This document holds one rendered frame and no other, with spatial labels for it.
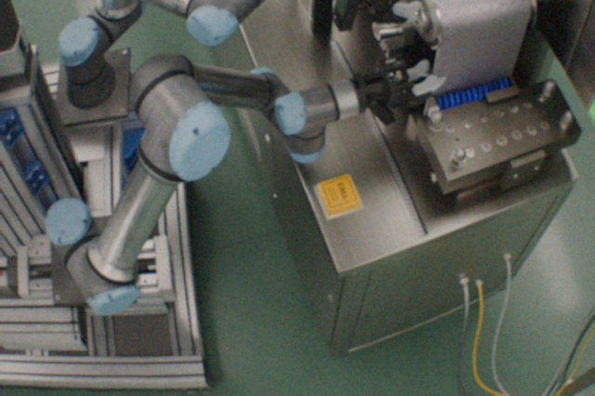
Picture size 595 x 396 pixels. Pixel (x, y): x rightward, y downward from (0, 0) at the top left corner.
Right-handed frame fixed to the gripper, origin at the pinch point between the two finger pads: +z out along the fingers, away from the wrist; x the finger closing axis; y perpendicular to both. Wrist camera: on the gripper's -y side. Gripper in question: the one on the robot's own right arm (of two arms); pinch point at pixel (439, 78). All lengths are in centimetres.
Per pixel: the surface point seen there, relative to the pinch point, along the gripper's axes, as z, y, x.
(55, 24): -94, -109, 152
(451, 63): 2.1, 5.1, -0.3
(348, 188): -24.0, -16.7, -9.7
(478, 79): 11.0, -4.2, -0.3
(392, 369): -11, -109, -35
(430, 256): -8.5, -31.4, -25.7
